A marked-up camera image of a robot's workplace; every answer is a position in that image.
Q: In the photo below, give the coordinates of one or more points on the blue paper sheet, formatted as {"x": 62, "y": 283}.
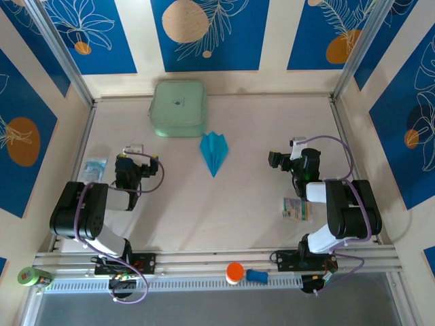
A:
{"x": 213, "y": 153}

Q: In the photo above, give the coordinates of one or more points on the aluminium frame post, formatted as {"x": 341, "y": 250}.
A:
{"x": 360, "y": 44}
{"x": 61, "y": 51}

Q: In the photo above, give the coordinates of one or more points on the aluminium table side rail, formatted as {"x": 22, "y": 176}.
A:
{"x": 85, "y": 136}
{"x": 343, "y": 136}

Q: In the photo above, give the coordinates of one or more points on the printed paper card packet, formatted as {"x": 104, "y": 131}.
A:
{"x": 295, "y": 208}

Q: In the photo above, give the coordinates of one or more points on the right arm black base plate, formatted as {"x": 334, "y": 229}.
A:
{"x": 285, "y": 259}

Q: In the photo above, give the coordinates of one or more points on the blue floral wall poster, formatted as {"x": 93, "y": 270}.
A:
{"x": 401, "y": 163}
{"x": 112, "y": 51}
{"x": 306, "y": 40}
{"x": 238, "y": 51}
{"x": 380, "y": 51}
{"x": 20, "y": 102}
{"x": 30, "y": 47}

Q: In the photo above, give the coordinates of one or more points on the clear plastic wipes packet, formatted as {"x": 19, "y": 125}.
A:
{"x": 93, "y": 169}

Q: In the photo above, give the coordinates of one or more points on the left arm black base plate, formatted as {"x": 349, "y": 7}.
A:
{"x": 146, "y": 263}

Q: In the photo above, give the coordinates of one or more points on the wide aluminium frame rail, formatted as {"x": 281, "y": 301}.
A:
{"x": 210, "y": 258}

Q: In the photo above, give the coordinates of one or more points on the pale green zip case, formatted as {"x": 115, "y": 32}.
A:
{"x": 178, "y": 105}

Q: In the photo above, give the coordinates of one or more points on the small black orange box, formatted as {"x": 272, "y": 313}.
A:
{"x": 45, "y": 281}

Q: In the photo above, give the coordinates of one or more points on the black controller board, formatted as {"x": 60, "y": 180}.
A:
{"x": 124, "y": 288}
{"x": 309, "y": 283}

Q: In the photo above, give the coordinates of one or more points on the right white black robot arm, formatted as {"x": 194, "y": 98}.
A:
{"x": 353, "y": 210}

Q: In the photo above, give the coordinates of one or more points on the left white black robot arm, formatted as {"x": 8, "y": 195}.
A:
{"x": 78, "y": 210}

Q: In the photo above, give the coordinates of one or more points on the green tape roll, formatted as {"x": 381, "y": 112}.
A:
{"x": 33, "y": 273}

